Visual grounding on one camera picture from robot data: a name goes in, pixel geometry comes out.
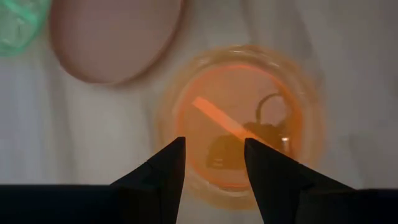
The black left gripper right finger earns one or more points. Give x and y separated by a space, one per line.
276 186

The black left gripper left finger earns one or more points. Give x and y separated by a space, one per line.
158 186

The transparent orange-red plastic plate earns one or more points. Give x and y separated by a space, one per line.
217 87

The salmon pink plastic plate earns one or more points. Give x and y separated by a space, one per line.
115 40

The transparent teal plastic plate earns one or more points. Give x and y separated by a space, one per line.
18 25

